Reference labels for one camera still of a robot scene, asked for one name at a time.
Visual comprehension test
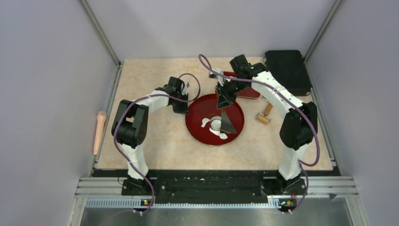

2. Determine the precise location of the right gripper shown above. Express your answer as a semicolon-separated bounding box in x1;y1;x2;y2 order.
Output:
215;78;248;110

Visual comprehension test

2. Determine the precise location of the round red tray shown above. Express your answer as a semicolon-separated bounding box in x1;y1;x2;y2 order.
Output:
185;94;245;145

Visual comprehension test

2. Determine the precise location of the metal ring cutter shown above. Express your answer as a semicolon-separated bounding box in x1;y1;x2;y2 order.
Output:
209;116;222;131

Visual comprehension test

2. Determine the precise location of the wooden roller tool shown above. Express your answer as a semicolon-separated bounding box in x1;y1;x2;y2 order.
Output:
256;97;273;125

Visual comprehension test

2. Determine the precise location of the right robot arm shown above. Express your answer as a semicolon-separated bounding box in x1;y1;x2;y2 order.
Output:
209;55;320;194

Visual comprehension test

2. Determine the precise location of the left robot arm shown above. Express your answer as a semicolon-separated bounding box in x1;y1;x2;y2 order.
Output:
112;77;189;195

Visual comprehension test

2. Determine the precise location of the white dough scrap strip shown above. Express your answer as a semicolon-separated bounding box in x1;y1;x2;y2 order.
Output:
201;118;210;128

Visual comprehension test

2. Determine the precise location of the white dough ball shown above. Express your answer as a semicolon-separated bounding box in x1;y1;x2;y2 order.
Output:
209;128;228;140

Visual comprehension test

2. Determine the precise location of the rectangular red tray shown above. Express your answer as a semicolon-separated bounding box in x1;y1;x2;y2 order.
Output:
223;71;260;99

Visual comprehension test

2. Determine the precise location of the black case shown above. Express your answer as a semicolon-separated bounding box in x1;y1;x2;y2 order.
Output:
264;50;312;96

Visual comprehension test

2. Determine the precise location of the beige wooden rolling pin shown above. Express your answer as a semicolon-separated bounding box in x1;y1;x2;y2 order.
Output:
93;111;107;155

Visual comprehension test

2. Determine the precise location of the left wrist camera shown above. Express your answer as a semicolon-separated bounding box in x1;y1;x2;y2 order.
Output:
181;81;190;95

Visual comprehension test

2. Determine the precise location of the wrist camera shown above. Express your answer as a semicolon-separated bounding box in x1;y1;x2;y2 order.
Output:
181;81;190;95
208;68;224;86

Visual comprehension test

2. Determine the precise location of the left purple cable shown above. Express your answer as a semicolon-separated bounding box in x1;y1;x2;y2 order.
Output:
112;73;201;216

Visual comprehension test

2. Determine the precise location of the purple cable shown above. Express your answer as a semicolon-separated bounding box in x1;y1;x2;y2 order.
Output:
198;54;321;214
112;73;201;216

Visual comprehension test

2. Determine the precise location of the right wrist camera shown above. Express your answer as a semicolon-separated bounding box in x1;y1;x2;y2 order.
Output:
208;68;224;86

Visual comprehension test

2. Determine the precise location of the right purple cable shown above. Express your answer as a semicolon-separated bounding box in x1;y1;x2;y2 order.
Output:
198;54;321;214

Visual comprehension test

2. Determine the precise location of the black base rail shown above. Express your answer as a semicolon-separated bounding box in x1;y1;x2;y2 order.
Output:
90;168;340;205

